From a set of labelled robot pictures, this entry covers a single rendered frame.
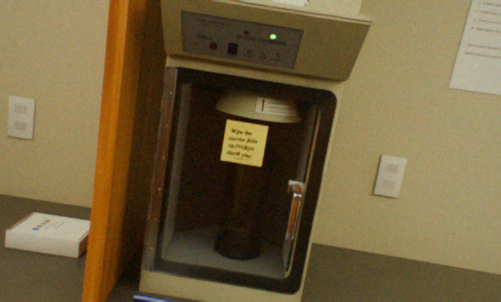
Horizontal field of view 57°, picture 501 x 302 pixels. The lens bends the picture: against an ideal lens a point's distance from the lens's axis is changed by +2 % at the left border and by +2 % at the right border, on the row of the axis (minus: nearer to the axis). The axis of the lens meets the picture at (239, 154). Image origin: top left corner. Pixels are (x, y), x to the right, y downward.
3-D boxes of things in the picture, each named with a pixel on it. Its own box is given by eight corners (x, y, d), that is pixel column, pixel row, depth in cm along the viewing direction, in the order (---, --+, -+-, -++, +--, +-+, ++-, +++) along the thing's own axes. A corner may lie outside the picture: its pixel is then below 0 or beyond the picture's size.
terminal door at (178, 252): (145, 269, 90) (169, 64, 81) (298, 294, 90) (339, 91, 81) (143, 271, 89) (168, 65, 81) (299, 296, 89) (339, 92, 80)
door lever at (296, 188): (293, 232, 86) (280, 229, 86) (303, 184, 84) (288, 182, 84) (296, 244, 81) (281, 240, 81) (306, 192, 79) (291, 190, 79)
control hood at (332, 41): (165, 52, 81) (172, -7, 79) (346, 81, 81) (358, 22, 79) (151, 51, 70) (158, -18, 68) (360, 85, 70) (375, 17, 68)
